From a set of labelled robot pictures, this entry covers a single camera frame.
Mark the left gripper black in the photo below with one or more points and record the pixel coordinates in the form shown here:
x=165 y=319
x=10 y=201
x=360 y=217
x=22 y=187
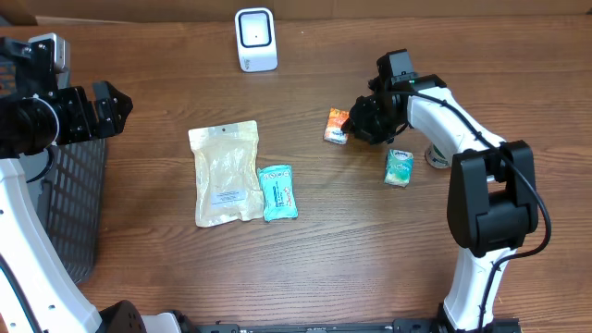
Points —
x=87 y=126

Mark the cardboard back wall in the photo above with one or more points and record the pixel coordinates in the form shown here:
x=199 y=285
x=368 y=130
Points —
x=28 y=12

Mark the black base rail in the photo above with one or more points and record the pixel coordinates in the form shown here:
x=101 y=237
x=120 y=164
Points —
x=314 y=327

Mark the beige foil pouch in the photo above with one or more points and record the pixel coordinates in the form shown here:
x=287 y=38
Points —
x=227 y=186

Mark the grey plastic basket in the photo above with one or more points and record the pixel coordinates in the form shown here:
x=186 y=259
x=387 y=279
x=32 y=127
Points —
x=66 y=188

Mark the orange Kleenex tissue pack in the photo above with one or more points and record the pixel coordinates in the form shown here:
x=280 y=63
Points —
x=333 y=130

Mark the teal white tissue pack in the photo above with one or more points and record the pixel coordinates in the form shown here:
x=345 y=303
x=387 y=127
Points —
x=399 y=168

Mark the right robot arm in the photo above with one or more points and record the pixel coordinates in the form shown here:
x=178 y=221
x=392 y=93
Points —
x=493 y=202

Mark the teal wet wipes pack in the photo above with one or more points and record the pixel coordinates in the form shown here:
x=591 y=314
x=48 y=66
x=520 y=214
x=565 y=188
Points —
x=276 y=184

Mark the green lid jar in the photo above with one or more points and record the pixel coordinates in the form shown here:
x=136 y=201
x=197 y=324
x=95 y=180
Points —
x=435 y=158

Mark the white barcode scanner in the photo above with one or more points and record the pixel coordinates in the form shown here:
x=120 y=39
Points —
x=256 y=39

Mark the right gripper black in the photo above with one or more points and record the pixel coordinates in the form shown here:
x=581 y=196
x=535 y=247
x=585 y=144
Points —
x=361 y=128

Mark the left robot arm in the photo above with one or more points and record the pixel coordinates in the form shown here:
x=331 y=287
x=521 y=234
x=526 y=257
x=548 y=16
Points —
x=37 y=293

